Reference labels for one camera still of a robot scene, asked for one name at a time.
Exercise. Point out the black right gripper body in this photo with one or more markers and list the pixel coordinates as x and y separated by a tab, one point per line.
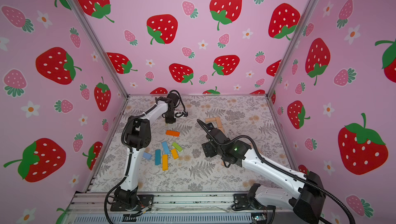
210	149

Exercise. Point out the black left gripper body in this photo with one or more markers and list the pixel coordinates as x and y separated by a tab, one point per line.
170	118

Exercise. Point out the orange wooden block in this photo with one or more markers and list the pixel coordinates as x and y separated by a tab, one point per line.
172	133

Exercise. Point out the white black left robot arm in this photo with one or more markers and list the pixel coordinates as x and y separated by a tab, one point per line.
136	136

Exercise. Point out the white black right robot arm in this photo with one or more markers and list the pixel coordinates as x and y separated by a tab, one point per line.
306	191

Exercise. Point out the green wooden block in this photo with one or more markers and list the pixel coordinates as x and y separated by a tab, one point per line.
177	146

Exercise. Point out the light blue wooden block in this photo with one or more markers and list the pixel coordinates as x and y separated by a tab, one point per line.
166	147

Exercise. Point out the short yellow wooden block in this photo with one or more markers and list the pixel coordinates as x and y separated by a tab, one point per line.
174	154

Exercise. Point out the long yellow wooden block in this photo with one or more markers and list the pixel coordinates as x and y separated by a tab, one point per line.
165	163

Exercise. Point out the teal wooden block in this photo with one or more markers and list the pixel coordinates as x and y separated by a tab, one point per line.
158	157

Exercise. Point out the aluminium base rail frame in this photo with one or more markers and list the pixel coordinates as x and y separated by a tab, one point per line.
266	206

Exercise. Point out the aluminium corner post left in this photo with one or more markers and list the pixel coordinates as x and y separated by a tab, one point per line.
84	22

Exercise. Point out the aluminium corner post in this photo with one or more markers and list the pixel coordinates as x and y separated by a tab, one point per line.
305	17
84	22

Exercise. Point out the aluminium corner post right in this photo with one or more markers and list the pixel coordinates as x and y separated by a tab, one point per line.
305	17

